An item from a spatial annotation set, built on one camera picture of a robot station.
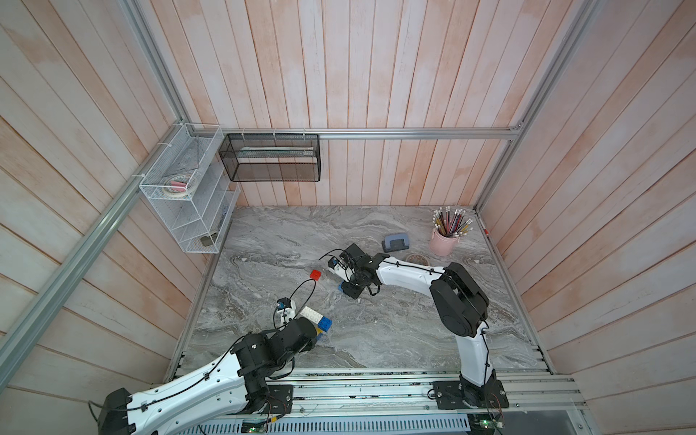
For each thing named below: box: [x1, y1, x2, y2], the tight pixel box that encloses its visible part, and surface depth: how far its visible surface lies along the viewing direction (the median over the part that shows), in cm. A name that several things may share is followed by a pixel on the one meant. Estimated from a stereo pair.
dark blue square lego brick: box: [317, 315, 333, 332], surface depth 78 cm
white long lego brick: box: [299, 306, 324, 325], surface depth 80 cm
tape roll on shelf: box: [162, 174, 198, 198], surface depth 75 cm
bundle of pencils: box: [432, 205, 474, 238], surface depth 101 cm
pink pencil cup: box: [428, 228, 461, 257], surface depth 105 cm
